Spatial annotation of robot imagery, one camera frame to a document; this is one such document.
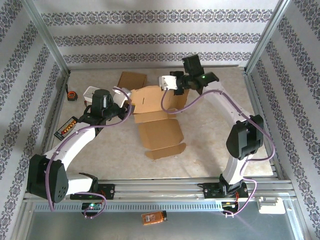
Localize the orange electronic board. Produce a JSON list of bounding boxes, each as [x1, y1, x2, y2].
[[141, 210, 168, 226]]

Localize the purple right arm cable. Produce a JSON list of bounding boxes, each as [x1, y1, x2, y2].
[[161, 88, 276, 218]]

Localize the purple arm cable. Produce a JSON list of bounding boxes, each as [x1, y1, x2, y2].
[[161, 88, 276, 218], [46, 86, 133, 220]]

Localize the black orange charger device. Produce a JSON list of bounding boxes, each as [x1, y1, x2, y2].
[[53, 116, 81, 140]]

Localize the aluminium frame post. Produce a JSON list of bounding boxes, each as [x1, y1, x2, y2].
[[21, 0, 71, 75], [244, 0, 293, 73]]

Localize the brown cardboard box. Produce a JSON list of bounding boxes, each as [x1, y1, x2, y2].
[[129, 84, 189, 160], [117, 71, 148, 92]]

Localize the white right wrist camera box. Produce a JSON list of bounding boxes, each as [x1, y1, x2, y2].
[[158, 75, 179, 92]]

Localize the white plastic bracket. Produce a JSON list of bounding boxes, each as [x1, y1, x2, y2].
[[257, 196, 286, 215]]

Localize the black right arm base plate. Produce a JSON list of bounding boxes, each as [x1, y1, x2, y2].
[[197, 183, 249, 200]]

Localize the aluminium mounting rail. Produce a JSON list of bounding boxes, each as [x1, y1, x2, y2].
[[23, 177, 294, 202]]

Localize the grey slotted cable duct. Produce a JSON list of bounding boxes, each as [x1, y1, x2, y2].
[[33, 201, 258, 213]]

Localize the white square clock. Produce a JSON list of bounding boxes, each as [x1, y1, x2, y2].
[[83, 85, 101, 106]]

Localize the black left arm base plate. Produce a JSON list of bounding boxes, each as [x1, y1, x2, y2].
[[69, 183, 116, 201]]

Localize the grey metal sheet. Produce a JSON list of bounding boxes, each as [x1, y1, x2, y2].
[[23, 211, 305, 240]]

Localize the orange black tape measure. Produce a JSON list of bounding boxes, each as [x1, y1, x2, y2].
[[66, 84, 78, 102]]

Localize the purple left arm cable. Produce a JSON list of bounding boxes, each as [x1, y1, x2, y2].
[[46, 86, 133, 220]]

